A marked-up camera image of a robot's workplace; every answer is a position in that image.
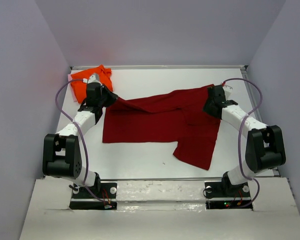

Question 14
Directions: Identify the dark red t shirt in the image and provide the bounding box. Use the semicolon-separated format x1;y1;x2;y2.
102;86;221;170

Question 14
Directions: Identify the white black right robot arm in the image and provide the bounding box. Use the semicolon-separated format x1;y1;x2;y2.
203;85;286;199

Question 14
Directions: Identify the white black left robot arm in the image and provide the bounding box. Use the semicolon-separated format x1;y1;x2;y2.
42;80;118;198

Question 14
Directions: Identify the orange t shirt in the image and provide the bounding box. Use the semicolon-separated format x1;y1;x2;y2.
70;65;114;104

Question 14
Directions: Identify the white front panel board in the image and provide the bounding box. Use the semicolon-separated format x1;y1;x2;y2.
20;177;300;240

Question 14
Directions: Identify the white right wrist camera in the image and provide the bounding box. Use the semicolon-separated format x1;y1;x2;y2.
222;84;233;100

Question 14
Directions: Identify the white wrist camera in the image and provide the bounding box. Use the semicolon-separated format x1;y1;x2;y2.
82;73;101;84
222;84;233;100

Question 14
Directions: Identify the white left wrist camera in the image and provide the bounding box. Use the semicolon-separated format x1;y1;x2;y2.
82;73;101;84

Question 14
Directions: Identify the right side aluminium rail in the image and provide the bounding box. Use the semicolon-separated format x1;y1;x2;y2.
240;69;286;175

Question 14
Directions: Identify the white table edge rail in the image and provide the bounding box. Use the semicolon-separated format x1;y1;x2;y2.
69;64;248;70

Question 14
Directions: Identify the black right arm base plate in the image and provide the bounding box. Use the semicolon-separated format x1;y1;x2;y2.
202;181;253;210

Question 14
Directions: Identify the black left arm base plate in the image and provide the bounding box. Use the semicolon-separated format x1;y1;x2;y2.
69;181;118;211

